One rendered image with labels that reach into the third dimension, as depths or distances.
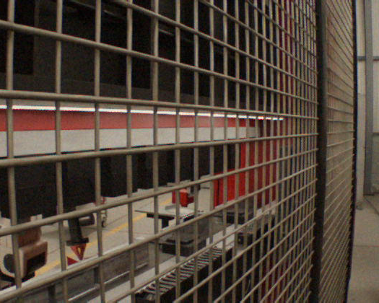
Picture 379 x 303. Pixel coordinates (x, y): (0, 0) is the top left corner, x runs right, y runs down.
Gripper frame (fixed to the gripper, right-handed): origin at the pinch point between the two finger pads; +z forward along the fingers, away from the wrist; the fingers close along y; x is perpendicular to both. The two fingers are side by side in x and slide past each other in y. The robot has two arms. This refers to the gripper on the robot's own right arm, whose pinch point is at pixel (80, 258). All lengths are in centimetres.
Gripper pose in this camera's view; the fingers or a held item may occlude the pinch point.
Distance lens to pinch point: 193.4
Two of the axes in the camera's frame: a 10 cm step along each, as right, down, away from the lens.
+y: 7.7, -2.5, -5.9
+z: 2.0, 9.7, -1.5
